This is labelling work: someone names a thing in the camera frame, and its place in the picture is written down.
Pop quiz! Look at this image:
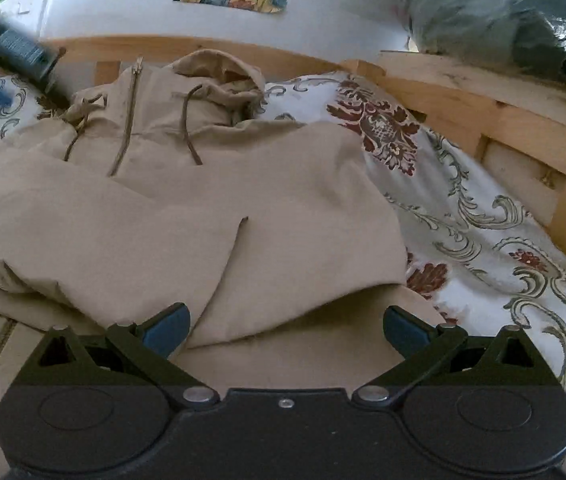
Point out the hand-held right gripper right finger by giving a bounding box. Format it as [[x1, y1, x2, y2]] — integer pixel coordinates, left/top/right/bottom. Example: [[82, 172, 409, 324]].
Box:
[[353, 305, 564, 408]]

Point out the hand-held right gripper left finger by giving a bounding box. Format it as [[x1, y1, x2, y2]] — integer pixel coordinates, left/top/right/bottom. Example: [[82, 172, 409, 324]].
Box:
[[26, 302, 220, 408]]

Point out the beige hooded jacket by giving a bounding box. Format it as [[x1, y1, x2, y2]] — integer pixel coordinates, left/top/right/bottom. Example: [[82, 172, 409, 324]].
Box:
[[0, 49, 451, 480]]

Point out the clear plastic bag of clothes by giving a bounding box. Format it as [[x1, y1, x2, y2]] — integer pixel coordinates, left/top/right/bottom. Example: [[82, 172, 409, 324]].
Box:
[[403, 0, 566, 108]]

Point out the floral white bed sheet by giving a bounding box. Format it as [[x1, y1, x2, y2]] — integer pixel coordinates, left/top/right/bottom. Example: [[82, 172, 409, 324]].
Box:
[[0, 72, 566, 480]]

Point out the wooden bed frame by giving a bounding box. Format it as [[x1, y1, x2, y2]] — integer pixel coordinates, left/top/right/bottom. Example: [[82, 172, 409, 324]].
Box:
[[43, 35, 566, 277]]

